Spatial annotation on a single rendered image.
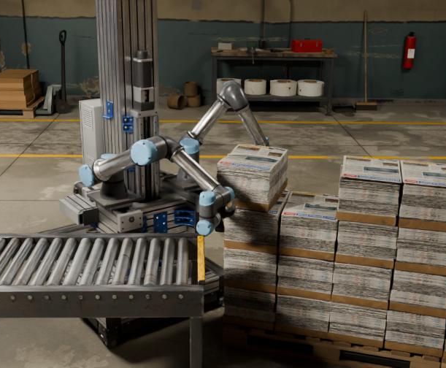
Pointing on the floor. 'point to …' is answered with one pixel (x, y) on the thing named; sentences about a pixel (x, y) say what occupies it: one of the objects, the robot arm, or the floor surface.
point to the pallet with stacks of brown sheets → (9, 92)
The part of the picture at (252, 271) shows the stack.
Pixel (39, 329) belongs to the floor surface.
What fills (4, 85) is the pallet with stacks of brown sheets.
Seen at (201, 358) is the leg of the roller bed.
